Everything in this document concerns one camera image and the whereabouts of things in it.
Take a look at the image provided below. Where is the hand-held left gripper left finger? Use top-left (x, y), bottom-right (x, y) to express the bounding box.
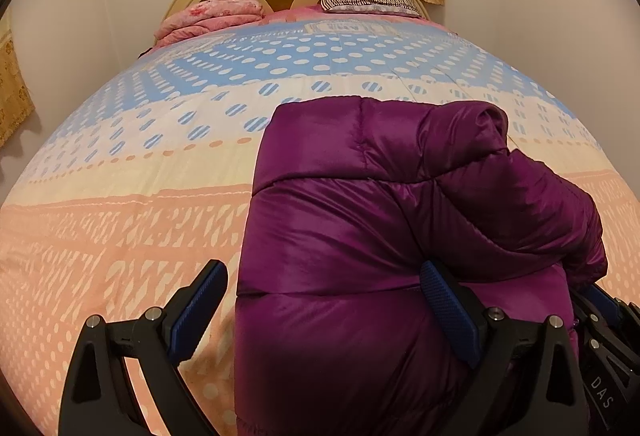
top-left (57, 259), bottom-right (229, 436)

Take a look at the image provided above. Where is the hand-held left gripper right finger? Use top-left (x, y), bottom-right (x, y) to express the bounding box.
top-left (420, 260), bottom-right (588, 436)

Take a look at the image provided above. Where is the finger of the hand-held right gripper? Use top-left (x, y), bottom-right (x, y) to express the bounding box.
top-left (570, 285), bottom-right (626, 357)

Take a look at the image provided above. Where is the purple puffer jacket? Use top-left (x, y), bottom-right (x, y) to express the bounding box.
top-left (235, 97), bottom-right (608, 436)

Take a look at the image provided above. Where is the polka-dot quilt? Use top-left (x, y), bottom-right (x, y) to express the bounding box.
top-left (0, 16), bottom-right (640, 436)

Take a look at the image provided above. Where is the folded pink blanket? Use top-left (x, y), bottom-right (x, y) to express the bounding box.
top-left (152, 0), bottom-right (265, 48)

